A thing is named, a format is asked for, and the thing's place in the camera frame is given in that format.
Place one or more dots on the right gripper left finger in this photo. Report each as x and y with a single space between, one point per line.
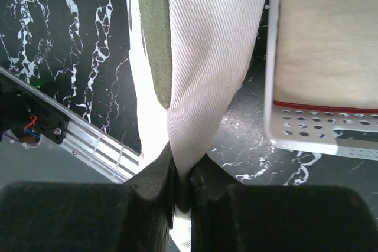
51 201

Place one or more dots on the tan leather glove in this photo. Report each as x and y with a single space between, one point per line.
327 53

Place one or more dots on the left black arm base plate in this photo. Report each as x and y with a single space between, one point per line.
28 118

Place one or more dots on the white grey striped glove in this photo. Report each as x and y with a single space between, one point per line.
188 59

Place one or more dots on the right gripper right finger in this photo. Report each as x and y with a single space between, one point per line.
227 215

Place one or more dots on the white perforated storage basket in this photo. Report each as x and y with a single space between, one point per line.
342 132

